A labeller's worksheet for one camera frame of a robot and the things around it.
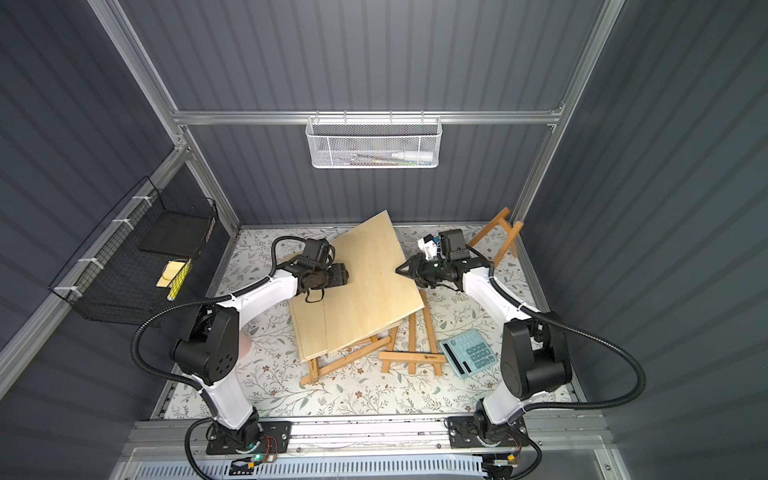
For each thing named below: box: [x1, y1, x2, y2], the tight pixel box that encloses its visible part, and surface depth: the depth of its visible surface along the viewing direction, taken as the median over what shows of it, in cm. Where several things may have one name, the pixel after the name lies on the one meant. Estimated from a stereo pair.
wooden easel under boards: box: [301, 336, 392, 384], surface depth 85 cm
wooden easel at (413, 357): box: [378, 290, 447, 377], surface depth 87 cm
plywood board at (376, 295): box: [324, 210, 425, 354], surface depth 88 cm
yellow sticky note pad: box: [156, 260, 185, 287], surface depth 76 cm
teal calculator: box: [440, 329, 498, 379], surface depth 87 cm
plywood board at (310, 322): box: [289, 288, 328, 362], surface depth 87 cm
